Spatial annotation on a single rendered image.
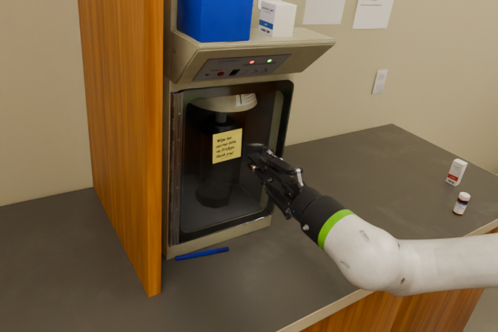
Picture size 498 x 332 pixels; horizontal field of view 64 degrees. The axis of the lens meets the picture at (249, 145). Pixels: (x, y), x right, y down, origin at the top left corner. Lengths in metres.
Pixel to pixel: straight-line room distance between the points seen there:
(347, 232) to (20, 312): 0.69
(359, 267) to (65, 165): 0.93
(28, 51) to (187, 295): 0.73
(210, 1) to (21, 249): 0.77
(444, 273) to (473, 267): 0.05
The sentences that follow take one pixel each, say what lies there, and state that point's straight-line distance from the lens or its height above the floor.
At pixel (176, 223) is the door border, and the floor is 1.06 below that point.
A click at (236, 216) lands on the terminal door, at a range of 1.07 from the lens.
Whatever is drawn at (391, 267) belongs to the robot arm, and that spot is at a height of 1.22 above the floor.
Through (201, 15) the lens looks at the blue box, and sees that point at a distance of 0.69.
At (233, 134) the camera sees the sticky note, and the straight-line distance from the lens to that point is 0.92.
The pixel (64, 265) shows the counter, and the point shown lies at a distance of 1.09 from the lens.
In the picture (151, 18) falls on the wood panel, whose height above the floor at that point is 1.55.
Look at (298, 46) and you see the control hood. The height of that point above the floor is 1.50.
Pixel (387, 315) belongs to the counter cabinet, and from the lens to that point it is 1.42.
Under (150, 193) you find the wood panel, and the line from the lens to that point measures 0.80.
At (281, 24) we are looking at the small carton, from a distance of 0.81.
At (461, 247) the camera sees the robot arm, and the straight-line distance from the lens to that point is 0.81.
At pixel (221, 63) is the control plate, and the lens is 0.76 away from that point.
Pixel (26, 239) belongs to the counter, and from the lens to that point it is 1.19.
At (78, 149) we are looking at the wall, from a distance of 1.31.
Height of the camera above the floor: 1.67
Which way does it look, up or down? 27 degrees down
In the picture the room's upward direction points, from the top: 7 degrees clockwise
